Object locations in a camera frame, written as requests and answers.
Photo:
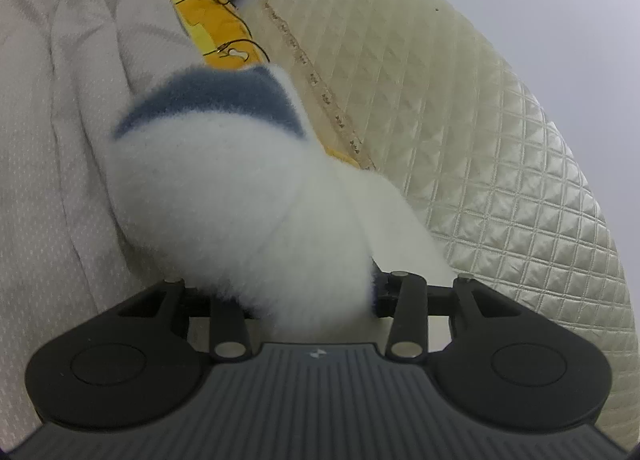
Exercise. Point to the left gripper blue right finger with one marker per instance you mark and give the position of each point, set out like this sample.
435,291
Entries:
408,300

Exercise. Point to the grey bed sheet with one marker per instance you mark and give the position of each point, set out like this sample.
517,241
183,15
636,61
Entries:
69,70

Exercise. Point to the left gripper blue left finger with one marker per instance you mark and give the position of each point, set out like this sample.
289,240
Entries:
172,305

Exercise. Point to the yellow pillow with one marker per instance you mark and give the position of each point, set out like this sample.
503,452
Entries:
226,42

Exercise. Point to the white blue striped sweater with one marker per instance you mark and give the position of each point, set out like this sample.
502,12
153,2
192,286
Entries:
219,176

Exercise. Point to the cream quilted headboard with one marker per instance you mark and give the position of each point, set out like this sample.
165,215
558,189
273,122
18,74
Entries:
409,88

